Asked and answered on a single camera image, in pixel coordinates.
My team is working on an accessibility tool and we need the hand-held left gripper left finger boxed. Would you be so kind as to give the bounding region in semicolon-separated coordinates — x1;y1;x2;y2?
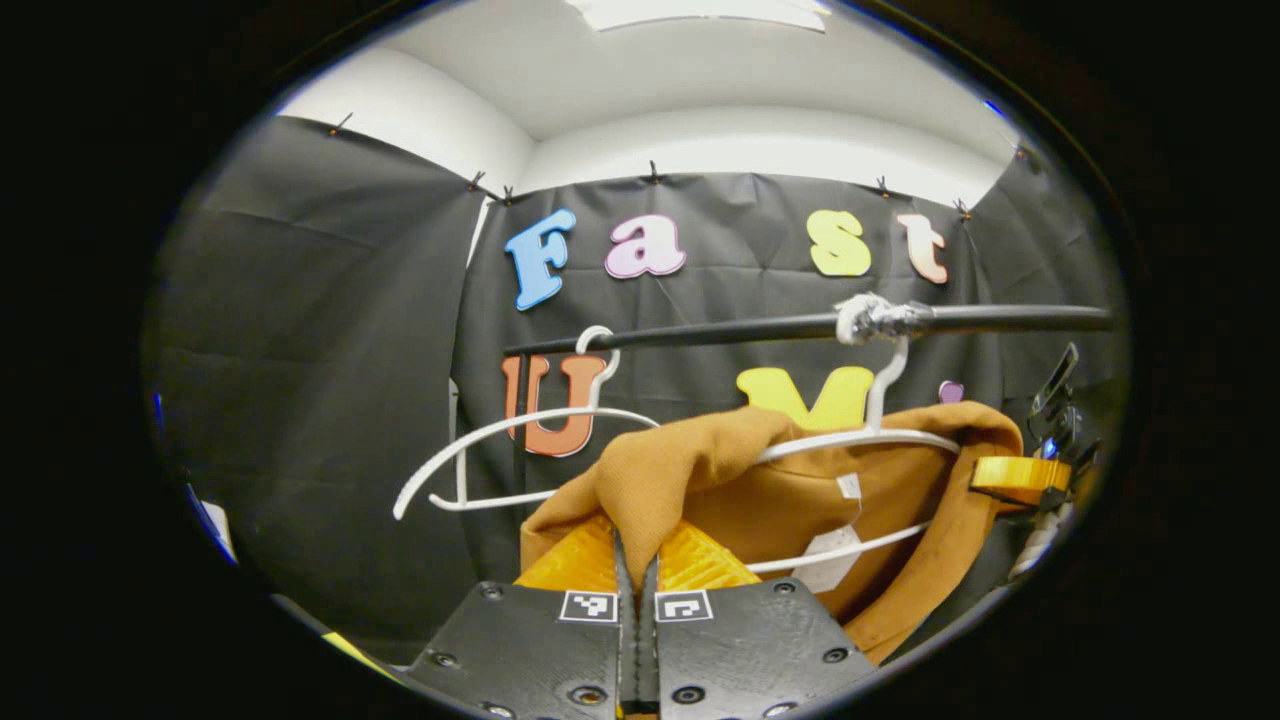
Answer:
403;512;639;720

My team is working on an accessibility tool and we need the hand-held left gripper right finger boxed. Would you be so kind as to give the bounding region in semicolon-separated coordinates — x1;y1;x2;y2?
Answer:
638;520;882;719

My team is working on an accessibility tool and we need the brown shirt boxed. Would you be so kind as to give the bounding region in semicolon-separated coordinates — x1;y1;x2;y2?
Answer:
520;402;1026;666

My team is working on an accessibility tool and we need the black clothes rack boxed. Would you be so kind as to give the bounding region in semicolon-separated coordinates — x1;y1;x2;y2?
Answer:
503;303;1117;501

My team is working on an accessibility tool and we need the white hanger with taped hook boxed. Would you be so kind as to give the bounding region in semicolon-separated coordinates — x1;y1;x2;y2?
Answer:
745;292;963;577

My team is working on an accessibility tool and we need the white plastic hanger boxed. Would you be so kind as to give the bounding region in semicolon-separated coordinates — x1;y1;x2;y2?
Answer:
392;325;662;522

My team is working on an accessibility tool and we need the black backdrop cloth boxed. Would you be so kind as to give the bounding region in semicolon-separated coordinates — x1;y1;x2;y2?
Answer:
150;115;1131;666

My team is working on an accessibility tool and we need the ceiling light panel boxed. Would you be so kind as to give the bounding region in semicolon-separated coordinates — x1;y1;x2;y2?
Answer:
565;0;832;34

